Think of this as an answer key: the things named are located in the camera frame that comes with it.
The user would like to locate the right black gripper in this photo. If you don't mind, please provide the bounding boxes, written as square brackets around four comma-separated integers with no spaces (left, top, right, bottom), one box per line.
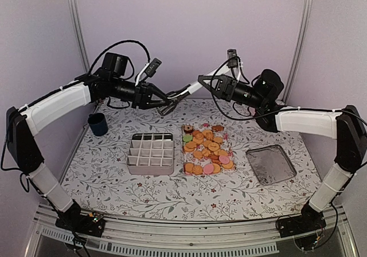
[198,75,266,110]

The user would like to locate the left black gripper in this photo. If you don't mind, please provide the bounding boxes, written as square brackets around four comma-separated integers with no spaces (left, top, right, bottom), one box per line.
[111,77,171,109]

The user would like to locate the metal serving tongs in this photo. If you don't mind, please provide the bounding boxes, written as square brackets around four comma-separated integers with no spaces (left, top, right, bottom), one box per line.
[157,65,235,116]

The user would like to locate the metal tin with white dividers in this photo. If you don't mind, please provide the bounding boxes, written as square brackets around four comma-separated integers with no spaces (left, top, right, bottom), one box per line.
[127,133,174,176]

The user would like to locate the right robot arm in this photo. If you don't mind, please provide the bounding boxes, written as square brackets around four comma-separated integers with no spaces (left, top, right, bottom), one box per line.
[198,69,366,232]

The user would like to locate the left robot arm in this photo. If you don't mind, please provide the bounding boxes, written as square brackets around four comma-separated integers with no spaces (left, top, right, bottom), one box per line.
[6,53,170,231]

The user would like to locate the chocolate donut cookie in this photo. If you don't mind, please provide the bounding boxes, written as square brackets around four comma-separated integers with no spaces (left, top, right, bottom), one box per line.
[183,125,194,134]

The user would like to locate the green round cookie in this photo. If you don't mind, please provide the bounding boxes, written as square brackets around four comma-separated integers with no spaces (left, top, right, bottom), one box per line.
[182,134,193,143]

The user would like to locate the dark blue cup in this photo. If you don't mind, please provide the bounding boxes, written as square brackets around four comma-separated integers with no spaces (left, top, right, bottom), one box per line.
[87,112,108,137]

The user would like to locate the pink round cookie right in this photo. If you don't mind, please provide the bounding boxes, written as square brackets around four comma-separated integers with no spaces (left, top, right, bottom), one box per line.
[218,155,231,164]

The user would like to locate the floral tablecloth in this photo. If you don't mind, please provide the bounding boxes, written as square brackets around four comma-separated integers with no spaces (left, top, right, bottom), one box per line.
[62,99,321,221]

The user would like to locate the silver tin lid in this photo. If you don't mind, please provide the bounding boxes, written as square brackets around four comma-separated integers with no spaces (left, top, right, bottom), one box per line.
[246,145,296,186]

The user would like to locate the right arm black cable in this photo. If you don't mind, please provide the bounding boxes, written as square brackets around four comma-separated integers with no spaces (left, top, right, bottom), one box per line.
[209,76,276,122]

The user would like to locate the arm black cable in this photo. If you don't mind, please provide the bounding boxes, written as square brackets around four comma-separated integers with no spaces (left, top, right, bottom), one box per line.
[85,40,151,80]
[209,76,276,122]

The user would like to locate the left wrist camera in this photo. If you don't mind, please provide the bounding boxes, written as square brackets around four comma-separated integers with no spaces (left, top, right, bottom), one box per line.
[135,58,162,86]

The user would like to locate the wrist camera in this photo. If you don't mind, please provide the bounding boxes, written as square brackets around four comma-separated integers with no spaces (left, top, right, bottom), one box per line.
[135,58,162,86]
[227,49,243,81]

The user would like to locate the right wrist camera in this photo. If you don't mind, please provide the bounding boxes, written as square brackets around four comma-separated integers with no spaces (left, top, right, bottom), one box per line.
[227,49,243,81]

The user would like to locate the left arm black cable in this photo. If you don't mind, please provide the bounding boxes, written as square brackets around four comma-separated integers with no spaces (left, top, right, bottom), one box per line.
[85,40,151,80]

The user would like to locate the left aluminium frame post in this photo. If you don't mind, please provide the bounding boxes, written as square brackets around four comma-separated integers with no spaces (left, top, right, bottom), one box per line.
[67,0,89,72]

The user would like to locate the aluminium frame post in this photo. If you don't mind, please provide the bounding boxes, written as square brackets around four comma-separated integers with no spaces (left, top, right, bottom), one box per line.
[282,0,313,103]
[67,0,89,72]

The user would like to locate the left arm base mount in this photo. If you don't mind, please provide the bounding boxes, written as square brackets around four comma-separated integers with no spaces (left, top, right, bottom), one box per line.
[55,211,106,237]

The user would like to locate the right aluminium frame post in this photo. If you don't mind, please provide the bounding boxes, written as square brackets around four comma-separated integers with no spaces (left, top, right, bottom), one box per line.
[282,0,313,103]

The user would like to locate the aluminium front rail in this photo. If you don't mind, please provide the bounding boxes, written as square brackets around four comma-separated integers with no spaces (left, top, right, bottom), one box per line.
[25,204,361,256]

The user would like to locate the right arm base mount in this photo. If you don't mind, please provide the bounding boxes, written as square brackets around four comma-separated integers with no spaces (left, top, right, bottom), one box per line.
[275,212,326,237]

